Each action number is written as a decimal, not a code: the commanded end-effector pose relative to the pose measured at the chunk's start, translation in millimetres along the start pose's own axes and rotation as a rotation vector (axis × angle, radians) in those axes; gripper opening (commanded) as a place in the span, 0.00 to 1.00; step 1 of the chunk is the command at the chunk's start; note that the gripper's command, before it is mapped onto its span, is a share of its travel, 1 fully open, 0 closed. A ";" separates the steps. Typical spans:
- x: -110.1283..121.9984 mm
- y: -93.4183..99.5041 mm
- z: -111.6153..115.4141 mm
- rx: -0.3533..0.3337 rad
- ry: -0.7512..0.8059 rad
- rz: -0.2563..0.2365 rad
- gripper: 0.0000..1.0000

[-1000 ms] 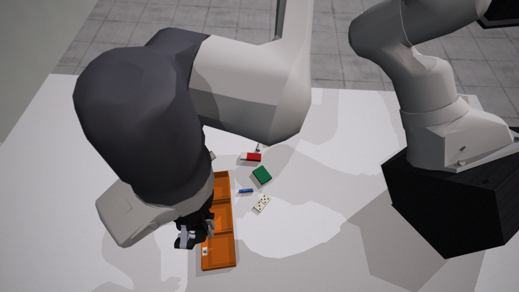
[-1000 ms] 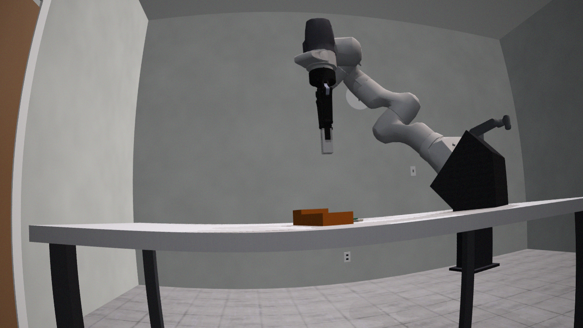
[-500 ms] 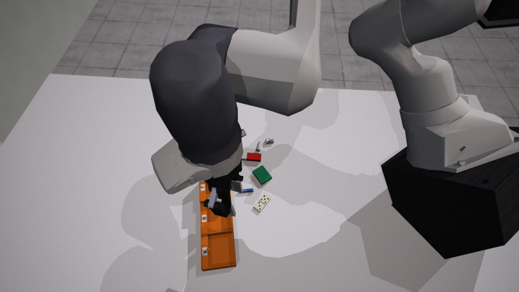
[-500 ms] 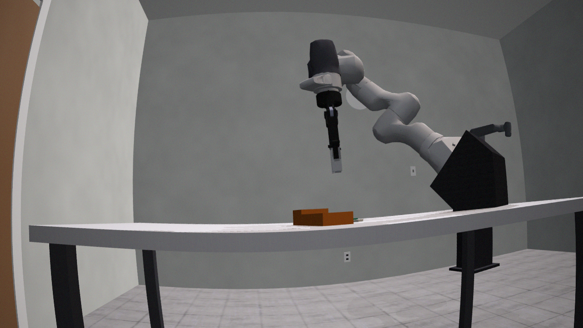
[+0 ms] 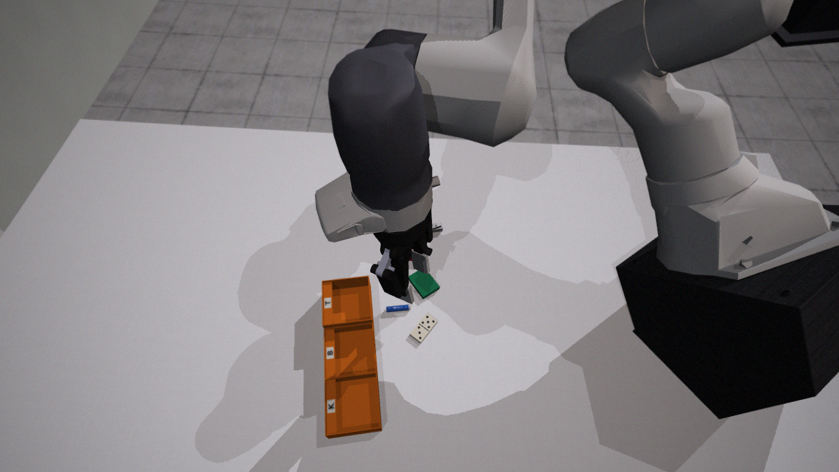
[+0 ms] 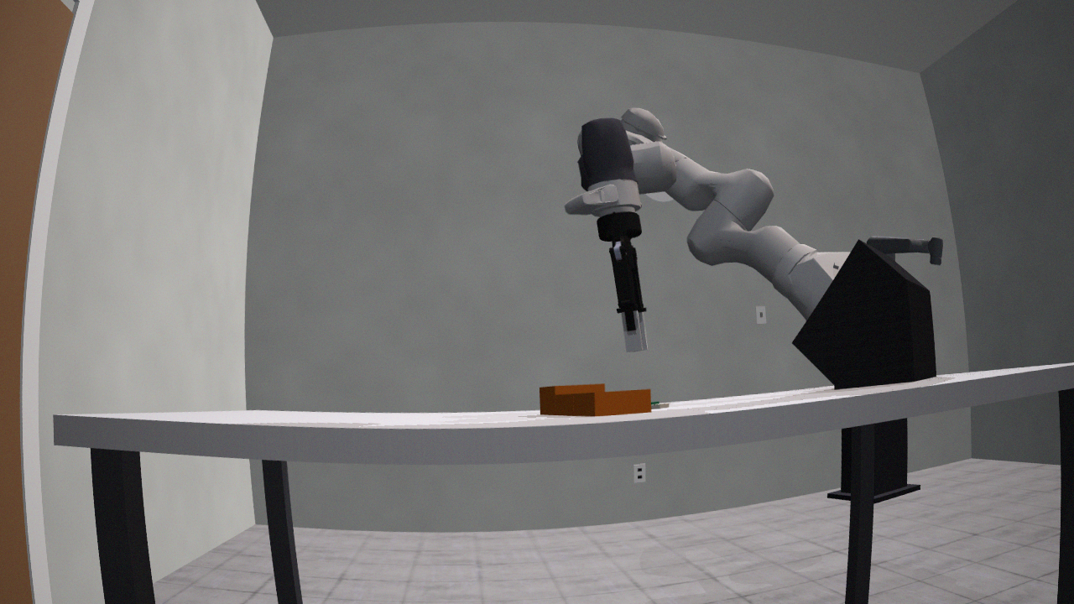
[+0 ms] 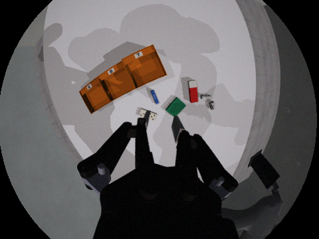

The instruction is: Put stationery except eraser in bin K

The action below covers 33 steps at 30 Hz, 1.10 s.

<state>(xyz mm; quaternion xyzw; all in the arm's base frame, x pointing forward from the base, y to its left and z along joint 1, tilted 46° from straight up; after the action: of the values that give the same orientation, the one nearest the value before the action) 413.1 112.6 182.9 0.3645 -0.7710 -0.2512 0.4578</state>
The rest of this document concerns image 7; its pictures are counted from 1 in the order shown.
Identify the orange three-compartment bin rack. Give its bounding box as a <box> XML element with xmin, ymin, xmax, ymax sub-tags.
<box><xmin>79</xmin><ymin>45</ymin><xmax>167</xmax><ymax>114</ymax></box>

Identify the white domino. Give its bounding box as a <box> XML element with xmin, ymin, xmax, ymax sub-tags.
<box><xmin>139</xmin><ymin>108</ymin><xmax>157</xmax><ymax>121</ymax></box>

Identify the red and white eraser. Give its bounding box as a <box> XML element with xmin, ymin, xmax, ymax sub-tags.
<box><xmin>187</xmin><ymin>80</ymin><xmax>198</xmax><ymax>103</ymax></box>

